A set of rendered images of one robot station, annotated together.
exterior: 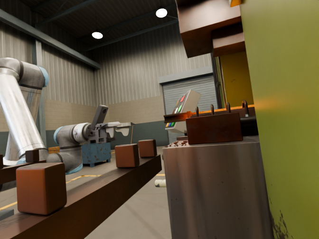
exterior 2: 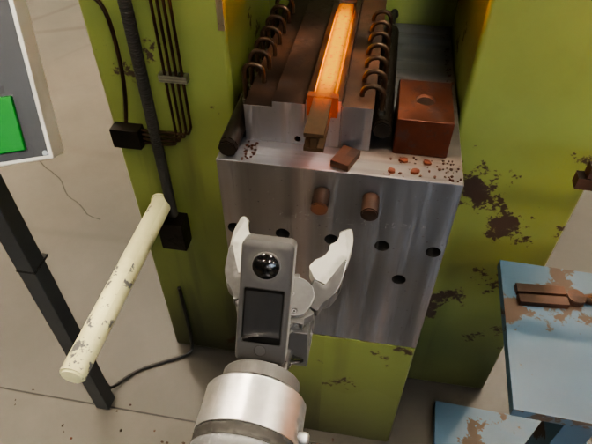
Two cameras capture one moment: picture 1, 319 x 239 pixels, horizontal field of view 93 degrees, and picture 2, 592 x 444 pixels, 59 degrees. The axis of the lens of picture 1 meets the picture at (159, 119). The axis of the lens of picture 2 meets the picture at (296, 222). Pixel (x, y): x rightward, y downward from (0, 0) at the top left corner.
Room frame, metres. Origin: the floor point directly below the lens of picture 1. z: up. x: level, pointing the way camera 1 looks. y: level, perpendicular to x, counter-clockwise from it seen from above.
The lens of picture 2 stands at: (0.69, 0.55, 1.42)
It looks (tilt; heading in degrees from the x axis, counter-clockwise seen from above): 45 degrees down; 263
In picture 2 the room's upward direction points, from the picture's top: straight up
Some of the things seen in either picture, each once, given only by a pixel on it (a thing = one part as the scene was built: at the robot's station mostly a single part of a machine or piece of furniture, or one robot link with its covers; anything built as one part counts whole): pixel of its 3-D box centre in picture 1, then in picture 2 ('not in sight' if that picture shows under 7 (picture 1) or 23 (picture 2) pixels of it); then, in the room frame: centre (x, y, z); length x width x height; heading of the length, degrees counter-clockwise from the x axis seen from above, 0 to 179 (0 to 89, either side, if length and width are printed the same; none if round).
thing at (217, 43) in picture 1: (259, 33); not in sight; (0.48, -0.36, 1.24); 0.30 x 0.07 x 0.06; 73
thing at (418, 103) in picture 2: (211, 128); (422, 117); (0.39, -0.13, 0.95); 0.12 x 0.09 x 0.07; 73
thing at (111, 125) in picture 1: (112, 130); (335, 270); (0.60, 0.19, 0.98); 0.09 x 0.03 x 0.06; 44
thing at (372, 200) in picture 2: not in sight; (370, 206); (0.50, -0.02, 0.87); 0.04 x 0.03 x 0.03; 73
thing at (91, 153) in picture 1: (90, 153); not in sight; (5.54, 2.60, 0.36); 1.21 x 0.81 x 0.72; 60
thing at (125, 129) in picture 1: (125, 129); (244, 258); (0.70, 0.16, 0.98); 0.09 x 0.03 x 0.06; 102
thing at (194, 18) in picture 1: (241, 20); not in sight; (0.52, -0.33, 1.32); 0.42 x 0.20 x 0.10; 73
